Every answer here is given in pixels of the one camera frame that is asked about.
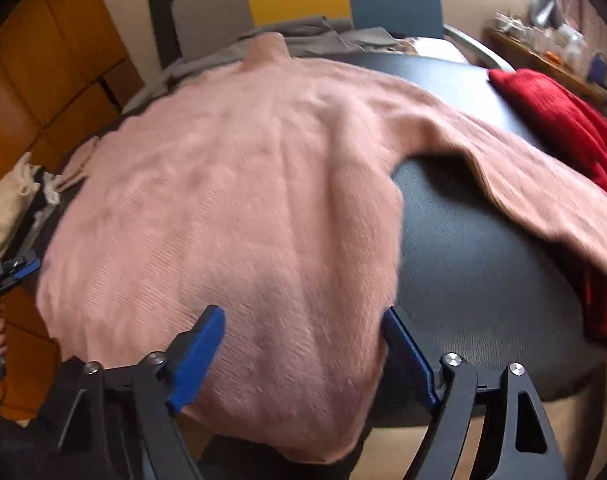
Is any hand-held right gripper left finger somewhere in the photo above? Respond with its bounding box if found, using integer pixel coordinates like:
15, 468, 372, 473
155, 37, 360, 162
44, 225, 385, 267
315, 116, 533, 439
58, 305, 226, 480

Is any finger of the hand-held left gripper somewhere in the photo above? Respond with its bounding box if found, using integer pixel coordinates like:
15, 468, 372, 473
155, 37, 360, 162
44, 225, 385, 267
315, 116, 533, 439
0, 251, 40, 295

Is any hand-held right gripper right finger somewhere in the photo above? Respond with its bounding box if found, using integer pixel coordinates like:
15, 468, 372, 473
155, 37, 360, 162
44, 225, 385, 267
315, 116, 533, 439
381, 306, 569, 480

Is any pink knit sweater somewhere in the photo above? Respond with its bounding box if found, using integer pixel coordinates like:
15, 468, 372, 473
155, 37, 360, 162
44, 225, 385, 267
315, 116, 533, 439
33, 32, 607, 463

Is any cream cloth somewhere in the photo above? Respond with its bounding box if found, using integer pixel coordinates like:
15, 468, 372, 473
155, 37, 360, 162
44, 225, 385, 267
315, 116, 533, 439
0, 152, 41, 261

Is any black and white cloth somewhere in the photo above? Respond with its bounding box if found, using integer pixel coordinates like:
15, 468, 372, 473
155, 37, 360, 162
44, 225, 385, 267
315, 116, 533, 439
30, 170, 66, 226

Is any person's dark clothing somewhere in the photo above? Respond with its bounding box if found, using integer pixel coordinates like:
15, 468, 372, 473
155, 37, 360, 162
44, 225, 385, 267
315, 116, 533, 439
0, 357, 84, 480

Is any orange wooden wardrobe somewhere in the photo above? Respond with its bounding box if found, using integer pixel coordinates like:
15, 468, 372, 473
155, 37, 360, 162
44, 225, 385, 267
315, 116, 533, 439
0, 0, 144, 411

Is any black chair back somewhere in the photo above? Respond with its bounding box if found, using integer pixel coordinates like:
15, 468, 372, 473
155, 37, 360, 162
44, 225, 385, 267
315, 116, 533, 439
148, 0, 183, 68

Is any red knit cloth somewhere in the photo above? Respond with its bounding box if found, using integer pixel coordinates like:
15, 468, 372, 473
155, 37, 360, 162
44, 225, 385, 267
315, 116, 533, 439
487, 67, 607, 356

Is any silver chair armrest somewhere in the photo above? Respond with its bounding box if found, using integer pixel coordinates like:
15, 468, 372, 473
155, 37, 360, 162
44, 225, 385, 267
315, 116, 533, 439
442, 25, 517, 75

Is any wooden desk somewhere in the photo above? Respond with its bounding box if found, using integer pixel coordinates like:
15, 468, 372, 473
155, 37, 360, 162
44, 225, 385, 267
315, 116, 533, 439
486, 27, 607, 126

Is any grey cloth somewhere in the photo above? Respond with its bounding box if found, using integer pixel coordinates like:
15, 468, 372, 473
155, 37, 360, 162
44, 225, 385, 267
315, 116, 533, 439
156, 16, 409, 91

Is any cluster of jars and bottles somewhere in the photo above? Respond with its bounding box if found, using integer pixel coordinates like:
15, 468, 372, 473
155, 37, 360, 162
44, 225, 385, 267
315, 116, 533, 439
493, 10, 587, 58

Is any pink patterned curtain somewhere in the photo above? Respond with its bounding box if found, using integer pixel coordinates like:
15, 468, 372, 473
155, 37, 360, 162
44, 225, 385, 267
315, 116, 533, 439
533, 0, 607, 53

